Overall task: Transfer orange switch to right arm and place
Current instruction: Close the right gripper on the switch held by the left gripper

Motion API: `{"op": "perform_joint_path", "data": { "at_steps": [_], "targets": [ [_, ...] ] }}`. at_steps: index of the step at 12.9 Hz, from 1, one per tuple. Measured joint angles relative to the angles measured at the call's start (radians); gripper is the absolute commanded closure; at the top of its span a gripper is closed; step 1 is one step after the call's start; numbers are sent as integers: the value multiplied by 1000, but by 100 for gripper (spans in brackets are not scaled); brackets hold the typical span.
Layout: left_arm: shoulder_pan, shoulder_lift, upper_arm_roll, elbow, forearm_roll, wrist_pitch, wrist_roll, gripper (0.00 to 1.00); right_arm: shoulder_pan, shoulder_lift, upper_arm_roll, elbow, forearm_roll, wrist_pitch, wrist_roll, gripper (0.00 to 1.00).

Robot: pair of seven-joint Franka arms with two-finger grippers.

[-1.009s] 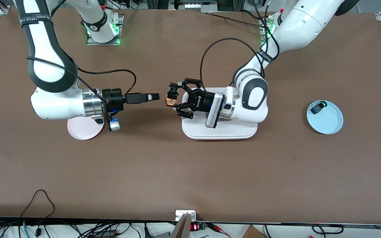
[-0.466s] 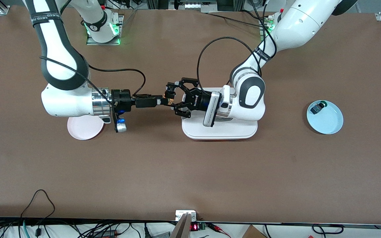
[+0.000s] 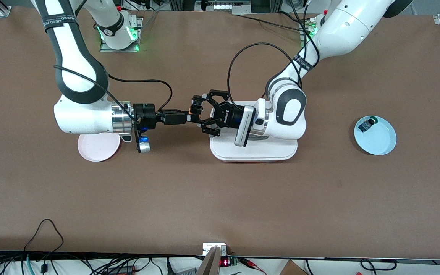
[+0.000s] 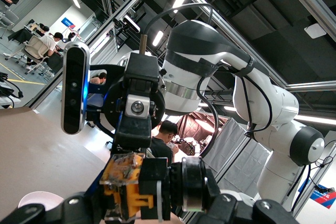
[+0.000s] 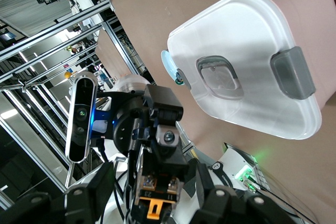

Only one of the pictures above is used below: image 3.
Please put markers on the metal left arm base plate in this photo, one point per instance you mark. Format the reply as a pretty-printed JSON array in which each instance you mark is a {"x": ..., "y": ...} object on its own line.
[{"x": 302, "y": 38}]

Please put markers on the light blue round plate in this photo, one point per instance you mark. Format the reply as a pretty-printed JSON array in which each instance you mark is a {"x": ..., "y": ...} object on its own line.
[{"x": 380, "y": 137}]

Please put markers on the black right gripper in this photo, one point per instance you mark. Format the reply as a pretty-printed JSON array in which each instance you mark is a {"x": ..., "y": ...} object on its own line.
[{"x": 146, "y": 114}]

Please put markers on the black power adapter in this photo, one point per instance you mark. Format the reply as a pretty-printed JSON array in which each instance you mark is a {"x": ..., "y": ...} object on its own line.
[{"x": 122, "y": 270}]

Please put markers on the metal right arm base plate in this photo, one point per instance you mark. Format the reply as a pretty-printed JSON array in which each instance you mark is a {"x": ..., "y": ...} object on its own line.
[{"x": 103, "y": 47}]

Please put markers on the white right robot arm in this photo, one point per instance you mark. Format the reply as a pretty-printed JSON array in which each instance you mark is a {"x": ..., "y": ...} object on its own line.
[{"x": 82, "y": 118}]

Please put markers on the white light bar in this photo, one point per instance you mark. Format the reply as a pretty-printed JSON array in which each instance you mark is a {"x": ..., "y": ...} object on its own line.
[{"x": 227, "y": 6}]

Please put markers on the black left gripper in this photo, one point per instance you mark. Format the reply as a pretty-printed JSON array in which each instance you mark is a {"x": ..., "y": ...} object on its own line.
[{"x": 228, "y": 116}]

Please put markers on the brown cardboard piece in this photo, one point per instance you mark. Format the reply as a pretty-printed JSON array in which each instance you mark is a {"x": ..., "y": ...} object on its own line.
[{"x": 292, "y": 269}]

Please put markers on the pink round plate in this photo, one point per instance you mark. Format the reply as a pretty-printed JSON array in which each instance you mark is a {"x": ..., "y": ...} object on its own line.
[{"x": 97, "y": 151}]

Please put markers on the small white box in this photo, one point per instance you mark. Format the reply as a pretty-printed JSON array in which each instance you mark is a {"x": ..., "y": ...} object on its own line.
[{"x": 208, "y": 247}]

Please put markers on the grey slanted post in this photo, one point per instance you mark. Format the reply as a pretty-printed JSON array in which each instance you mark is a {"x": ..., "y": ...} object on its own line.
[{"x": 210, "y": 263}]

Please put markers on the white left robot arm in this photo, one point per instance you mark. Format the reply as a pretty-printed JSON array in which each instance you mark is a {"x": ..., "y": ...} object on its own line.
[{"x": 342, "y": 26}]

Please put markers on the red digit display board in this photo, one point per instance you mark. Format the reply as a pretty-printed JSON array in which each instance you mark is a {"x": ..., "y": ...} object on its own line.
[{"x": 224, "y": 262}]

